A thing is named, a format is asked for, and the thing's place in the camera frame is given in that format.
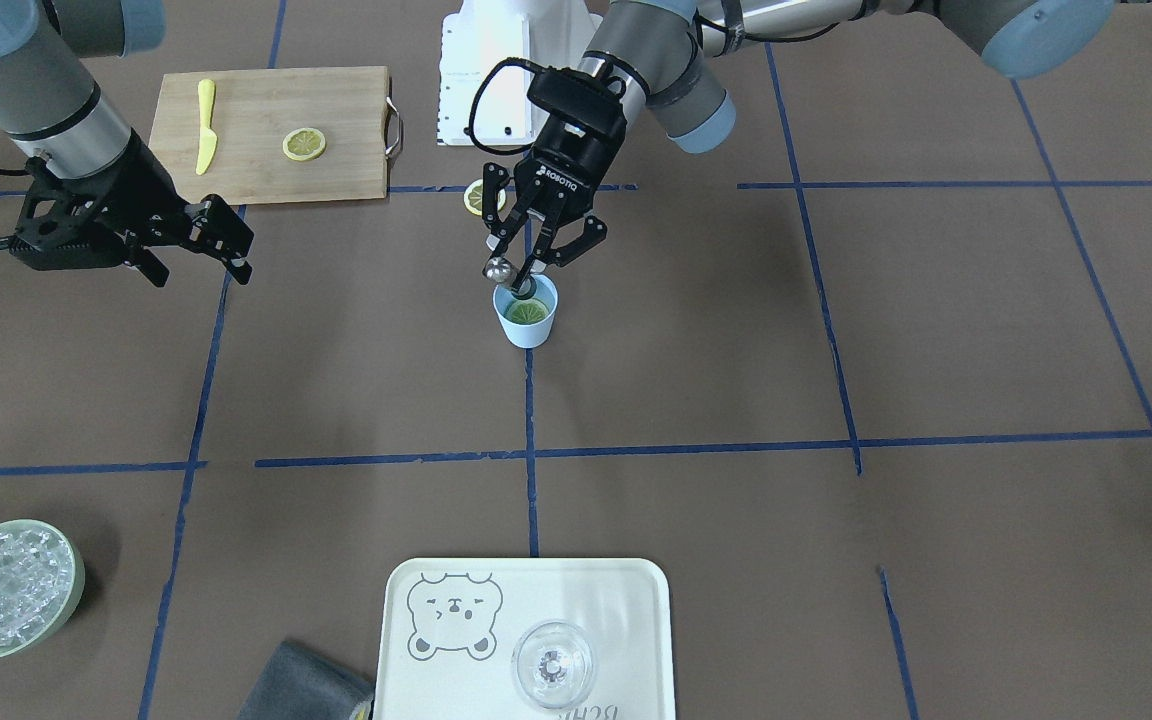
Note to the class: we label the metal muddler with black tip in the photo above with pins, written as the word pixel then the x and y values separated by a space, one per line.
pixel 517 281

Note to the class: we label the green bowl of ice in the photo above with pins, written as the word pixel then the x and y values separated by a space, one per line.
pixel 42 578

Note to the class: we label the lemon slice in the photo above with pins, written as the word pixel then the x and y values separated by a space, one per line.
pixel 526 311
pixel 304 144
pixel 473 198

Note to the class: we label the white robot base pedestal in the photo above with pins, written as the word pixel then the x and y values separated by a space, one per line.
pixel 480 35

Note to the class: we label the beige bear tray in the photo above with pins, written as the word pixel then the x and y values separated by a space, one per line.
pixel 450 627

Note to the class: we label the yellow plastic knife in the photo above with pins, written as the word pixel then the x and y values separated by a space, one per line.
pixel 208 139

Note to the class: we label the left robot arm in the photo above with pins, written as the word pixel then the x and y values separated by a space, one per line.
pixel 652 56

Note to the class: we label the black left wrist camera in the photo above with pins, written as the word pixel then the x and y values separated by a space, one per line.
pixel 576 98

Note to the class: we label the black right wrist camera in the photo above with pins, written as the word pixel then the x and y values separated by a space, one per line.
pixel 61 229

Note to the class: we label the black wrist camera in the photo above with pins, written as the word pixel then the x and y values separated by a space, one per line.
pixel 576 98
pixel 61 229

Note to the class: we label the clear wine glass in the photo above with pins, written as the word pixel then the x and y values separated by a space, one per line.
pixel 554 665

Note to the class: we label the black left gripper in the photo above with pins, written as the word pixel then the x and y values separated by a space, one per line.
pixel 566 161

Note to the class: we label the grey folded cloth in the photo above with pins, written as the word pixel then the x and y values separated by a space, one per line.
pixel 297 683

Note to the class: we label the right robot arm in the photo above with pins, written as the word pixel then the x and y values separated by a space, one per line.
pixel 49 101

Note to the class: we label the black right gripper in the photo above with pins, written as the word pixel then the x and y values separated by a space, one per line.
pixel 143 196

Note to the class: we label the wooden cutting board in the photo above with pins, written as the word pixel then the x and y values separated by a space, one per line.
pixel 255 109

